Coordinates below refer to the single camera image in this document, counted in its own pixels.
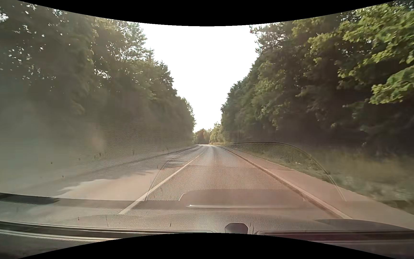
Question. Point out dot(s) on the group of distant trees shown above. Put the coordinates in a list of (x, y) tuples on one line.
[(204, 136)]

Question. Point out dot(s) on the grey asphalt road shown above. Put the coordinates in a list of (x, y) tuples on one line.
[(210, 172)]

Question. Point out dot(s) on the wood of green trees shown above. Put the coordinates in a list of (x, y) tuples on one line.
[(67, 72), (318, 82)]

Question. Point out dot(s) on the car's own bonnet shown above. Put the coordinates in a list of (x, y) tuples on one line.
[(120, 226)]

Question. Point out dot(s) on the grass verge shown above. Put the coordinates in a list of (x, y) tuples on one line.
[(49, 169), (376, 176)]

